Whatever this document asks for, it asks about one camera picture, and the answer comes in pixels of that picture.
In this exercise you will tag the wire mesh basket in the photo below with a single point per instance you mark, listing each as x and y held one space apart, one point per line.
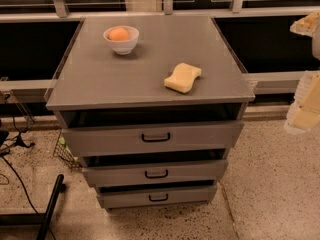
63 153

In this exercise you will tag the grey bottom drawer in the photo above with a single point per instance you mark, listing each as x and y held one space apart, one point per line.
153 197

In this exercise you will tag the white ceramic bowl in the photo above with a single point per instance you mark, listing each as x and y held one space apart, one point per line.
123 47

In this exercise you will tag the black stand leg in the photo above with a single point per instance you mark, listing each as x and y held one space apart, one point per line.
42 220

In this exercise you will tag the orange fruit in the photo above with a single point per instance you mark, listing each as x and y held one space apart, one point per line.
119 34

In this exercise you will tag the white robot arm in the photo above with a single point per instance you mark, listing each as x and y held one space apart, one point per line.
304 112

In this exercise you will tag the grey top drawer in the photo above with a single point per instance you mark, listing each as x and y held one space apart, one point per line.
152 138

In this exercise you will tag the grey drawer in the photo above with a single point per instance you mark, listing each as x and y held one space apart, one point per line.
153 197
156 173
152 138

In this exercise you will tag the grey drawer cabinet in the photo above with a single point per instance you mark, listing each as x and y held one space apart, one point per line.
99 88

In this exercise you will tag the yellow sponge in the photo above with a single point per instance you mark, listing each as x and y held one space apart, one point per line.
182 77

